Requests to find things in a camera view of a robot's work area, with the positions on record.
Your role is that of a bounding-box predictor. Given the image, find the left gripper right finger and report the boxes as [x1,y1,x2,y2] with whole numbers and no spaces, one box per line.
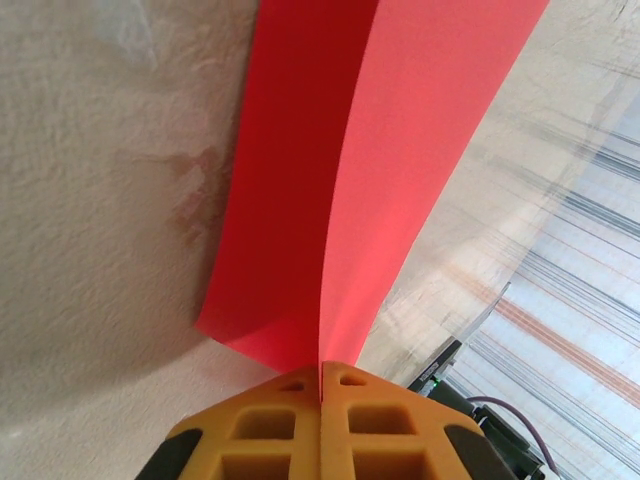
[319,360,516,480]

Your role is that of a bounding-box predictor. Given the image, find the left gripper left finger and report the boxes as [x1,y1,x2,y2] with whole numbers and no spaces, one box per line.
[142,366,321,480]

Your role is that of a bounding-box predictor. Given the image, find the red paper sheet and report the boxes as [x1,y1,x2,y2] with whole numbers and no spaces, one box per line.
[193,0,551,375]

